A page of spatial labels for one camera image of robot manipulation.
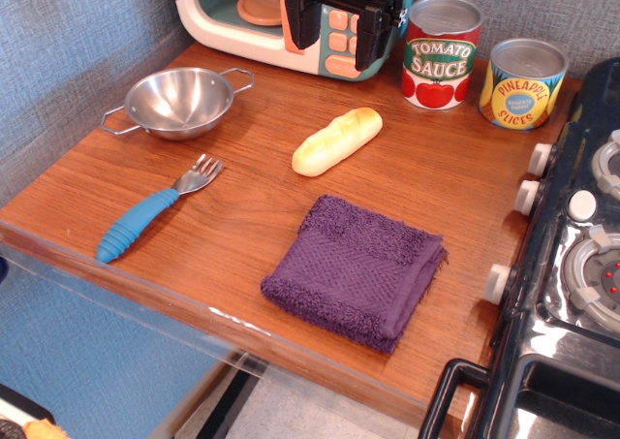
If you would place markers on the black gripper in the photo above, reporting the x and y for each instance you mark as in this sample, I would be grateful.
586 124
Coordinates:
374 34

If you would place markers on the yellow toy bread loaf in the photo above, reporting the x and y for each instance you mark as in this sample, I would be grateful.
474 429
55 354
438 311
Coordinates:
341 138

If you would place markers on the purple folded rag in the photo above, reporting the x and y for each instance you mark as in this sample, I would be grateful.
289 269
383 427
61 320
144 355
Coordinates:
355 272

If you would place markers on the white teal toy microwave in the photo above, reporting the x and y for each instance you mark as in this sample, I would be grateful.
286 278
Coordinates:
259 30

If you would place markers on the tomato sauce can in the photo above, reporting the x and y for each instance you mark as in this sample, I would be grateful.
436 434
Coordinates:
440 50

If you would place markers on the pineapple slices can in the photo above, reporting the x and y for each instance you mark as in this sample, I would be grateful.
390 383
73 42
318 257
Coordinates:
522 83

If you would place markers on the white stove knob upper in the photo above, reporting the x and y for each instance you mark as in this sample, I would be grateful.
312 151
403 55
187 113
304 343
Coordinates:
539 159

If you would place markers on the white stove knob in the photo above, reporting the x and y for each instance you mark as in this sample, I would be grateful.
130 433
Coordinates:
526 196
539 159
496 283

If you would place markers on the white stove knob middle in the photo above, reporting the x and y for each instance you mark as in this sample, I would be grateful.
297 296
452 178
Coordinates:
526 196

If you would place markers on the white stove knob lower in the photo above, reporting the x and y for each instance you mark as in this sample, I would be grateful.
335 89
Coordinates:
496 283

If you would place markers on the grey stove burner rear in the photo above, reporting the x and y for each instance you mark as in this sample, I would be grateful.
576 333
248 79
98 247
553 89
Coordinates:
606 180

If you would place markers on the grey stove burner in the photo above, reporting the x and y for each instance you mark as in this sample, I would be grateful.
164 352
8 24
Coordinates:
591 276
606 180

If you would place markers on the white round stove button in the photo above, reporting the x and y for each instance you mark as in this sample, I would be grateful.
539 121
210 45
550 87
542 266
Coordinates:
582 206

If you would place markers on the grey stove burner front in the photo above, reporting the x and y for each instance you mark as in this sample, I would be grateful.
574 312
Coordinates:
591 276

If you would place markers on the black toy stove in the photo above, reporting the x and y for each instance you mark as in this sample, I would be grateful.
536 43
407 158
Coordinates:
555 372

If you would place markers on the clear acrylic table guard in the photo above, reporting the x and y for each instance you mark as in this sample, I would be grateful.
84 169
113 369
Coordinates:
210 280

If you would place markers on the steel bowl with handles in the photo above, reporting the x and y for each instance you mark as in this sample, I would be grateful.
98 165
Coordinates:
181 104

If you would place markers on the blue handled metal spork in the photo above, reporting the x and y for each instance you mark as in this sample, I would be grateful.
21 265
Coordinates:
124 231

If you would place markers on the black oven door handle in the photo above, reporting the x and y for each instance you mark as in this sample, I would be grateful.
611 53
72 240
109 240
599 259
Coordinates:
456 372

